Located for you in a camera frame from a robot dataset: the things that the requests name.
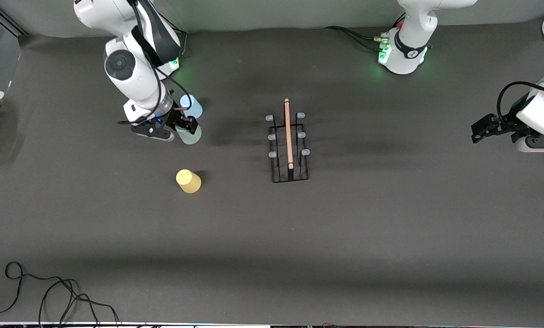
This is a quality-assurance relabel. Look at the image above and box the pale green plastic cup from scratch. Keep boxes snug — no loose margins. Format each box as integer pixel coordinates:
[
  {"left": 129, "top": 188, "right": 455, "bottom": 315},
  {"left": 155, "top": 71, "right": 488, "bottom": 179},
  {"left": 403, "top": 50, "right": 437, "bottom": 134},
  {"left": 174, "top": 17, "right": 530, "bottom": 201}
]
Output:
[{"left": 175, "top": 124, "right": 202, "bottom": 145}]

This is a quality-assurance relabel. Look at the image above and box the yellow plastic cup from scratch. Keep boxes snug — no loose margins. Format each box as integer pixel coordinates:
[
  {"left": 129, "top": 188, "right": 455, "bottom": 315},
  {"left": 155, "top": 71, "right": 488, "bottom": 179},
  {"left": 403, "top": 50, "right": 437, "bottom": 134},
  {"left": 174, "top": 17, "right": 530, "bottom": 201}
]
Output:
[{"left": 176, "top": 169, "right": 202, "bottom": 194}]

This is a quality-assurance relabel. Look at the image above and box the black wire cup holder rack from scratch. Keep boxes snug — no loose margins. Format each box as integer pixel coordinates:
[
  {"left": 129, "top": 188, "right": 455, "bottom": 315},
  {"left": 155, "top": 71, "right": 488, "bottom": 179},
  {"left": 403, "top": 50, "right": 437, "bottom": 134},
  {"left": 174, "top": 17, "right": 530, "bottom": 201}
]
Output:
[{"left": 265, "top": 98, "right": 310, "bottom": 184}]

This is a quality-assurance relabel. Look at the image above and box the light blue plastic cup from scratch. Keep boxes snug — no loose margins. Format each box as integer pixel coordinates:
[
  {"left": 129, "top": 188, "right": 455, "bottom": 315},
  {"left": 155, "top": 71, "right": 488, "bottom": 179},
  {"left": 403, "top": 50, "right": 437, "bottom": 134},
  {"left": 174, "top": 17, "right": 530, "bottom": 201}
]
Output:
[{"left": 180, "top": 94, "right": 203, "bottom": 120}]

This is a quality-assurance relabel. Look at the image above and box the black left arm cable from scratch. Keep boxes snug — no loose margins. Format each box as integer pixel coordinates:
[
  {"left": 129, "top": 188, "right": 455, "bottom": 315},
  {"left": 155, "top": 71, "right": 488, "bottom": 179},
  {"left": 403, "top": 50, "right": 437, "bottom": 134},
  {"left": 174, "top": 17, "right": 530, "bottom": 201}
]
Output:
[{"left": 497, "top": 81, "right": 544, "bottom": 121}]

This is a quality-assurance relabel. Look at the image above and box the black right base cable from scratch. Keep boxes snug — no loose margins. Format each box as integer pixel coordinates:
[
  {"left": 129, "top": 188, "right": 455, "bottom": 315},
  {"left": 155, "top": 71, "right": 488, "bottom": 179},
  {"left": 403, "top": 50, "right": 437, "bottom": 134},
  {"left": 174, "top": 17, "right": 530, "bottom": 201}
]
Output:
[{"left": 156, "top": 11, "right": 188, "bottom": 57}]

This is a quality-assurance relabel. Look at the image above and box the black base cable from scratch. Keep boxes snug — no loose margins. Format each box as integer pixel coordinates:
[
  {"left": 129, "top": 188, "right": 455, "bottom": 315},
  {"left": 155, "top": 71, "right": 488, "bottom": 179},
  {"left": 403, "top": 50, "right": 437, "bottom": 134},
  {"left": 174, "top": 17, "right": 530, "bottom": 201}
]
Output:
[
  {"left": 156, "top": 11, "right": 188, "bottom": 57},
  {"left": 324, "top": 26, "right": 388, "bottom": 51}
]

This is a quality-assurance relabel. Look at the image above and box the black left base cable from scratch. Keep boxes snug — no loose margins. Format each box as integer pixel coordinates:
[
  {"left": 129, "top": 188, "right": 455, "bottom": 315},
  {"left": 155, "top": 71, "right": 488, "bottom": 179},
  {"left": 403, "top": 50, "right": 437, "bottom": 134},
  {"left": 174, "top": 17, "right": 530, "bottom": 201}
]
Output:
[{"left": 324, "top": 26, "right": 388, "bottom": 51}]

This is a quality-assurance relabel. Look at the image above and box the loose black table cable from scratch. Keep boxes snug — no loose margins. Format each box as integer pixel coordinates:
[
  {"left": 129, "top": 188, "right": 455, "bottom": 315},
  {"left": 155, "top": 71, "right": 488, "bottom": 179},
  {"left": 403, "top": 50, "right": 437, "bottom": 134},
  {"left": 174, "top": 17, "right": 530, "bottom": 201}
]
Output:
[{"left": 0, "top": 261, "right": 120, "bottom": 328}]

